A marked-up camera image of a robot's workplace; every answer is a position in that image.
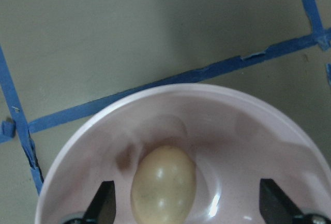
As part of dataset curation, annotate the beige egg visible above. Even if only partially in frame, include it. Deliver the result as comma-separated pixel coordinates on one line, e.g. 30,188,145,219
130,146,197,223

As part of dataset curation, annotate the pink bowl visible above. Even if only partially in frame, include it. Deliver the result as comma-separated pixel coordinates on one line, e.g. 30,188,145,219
35,84,330,223

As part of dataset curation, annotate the brown paper table mat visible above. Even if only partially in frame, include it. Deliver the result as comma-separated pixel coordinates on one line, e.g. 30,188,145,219
1,0,330,223

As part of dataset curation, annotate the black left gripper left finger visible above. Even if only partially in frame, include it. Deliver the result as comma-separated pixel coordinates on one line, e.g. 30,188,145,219
62,181,115,224

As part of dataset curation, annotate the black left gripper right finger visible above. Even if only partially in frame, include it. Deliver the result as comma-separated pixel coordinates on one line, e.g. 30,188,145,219
259,178,330,224

